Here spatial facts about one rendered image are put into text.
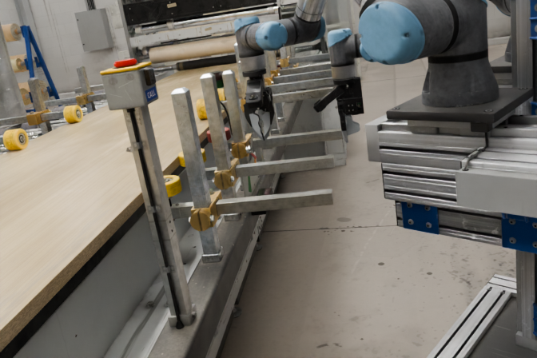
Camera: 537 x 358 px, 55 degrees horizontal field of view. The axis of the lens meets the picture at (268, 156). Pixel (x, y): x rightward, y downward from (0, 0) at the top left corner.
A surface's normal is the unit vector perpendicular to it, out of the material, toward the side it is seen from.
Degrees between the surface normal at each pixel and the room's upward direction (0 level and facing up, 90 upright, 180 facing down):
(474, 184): 90
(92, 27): 90
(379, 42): 96
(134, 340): 0
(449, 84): 73
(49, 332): 90
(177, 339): 0
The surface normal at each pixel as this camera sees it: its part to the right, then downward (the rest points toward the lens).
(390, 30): -0.78, 0.37
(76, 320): 0.98, -0.11
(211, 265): -0.15, -0.95
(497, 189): -0.67, 0.30
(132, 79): -0.14, 0.29
